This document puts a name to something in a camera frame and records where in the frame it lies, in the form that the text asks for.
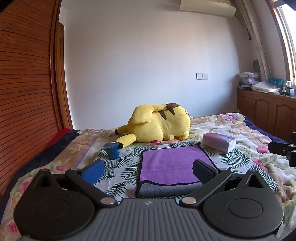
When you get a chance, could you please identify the leaf print sheet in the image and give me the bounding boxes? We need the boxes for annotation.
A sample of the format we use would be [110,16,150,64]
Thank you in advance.
[94,140,279,202]

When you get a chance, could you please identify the white air conditioner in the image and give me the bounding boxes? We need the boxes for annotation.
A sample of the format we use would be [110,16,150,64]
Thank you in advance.
[180,0,236,18]

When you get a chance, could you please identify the white purple tissue pack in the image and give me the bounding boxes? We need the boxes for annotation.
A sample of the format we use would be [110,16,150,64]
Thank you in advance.
[202,133,237,154]

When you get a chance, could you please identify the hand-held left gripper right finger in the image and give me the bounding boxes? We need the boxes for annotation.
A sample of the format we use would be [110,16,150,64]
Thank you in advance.
[179,159,266,207]

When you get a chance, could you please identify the group of bottles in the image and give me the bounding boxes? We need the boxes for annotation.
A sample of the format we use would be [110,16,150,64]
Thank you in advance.
[281,77,296,96]

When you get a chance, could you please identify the wooden louvered wardrobe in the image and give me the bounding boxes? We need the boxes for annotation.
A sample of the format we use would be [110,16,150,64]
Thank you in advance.
[0,0,74,200]

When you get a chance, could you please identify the white plastic bag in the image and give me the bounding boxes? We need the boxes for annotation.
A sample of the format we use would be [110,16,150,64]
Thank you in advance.
[252,81,281,93]

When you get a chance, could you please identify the bagged stack of containers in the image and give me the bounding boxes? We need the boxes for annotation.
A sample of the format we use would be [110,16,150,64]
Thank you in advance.
[238,72,261,91]

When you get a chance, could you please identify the purple and grey towel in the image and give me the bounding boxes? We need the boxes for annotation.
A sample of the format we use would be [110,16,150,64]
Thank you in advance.
[135,142,219,197]

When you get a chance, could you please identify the wooden cabinet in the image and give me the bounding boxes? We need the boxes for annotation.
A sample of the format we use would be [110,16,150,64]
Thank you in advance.
[237,89,296,143]

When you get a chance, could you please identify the floral bed sheet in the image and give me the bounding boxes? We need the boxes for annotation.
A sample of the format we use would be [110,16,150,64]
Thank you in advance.
[0,113,296,241]

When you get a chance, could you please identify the blue cup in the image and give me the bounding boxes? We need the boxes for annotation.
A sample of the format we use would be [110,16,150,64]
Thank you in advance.
[104,142,120,160]

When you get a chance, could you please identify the blue boxes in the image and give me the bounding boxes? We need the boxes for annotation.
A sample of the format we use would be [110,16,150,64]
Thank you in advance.
[268,77,283,87]

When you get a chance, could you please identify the yellow plush toy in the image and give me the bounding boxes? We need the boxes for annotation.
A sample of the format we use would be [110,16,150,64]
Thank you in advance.
[114,102,191,149]

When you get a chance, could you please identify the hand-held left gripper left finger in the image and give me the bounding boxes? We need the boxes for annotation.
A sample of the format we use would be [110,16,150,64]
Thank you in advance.
[35,159,118,207]

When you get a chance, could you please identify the red cloth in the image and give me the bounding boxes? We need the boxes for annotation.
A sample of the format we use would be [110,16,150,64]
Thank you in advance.
[50,127,71,145]

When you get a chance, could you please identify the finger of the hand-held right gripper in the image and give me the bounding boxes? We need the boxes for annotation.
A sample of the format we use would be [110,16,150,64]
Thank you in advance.
[268,141,290,155]

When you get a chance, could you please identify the dark blue blanket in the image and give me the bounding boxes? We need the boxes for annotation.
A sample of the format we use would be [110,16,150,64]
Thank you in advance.
[5,129,80,197]

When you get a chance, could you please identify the window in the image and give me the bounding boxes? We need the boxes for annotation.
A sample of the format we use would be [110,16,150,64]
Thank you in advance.
[268,0,296,81]

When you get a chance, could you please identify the beige curtain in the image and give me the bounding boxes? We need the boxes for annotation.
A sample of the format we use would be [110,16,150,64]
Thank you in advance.
[236,0,271,80]

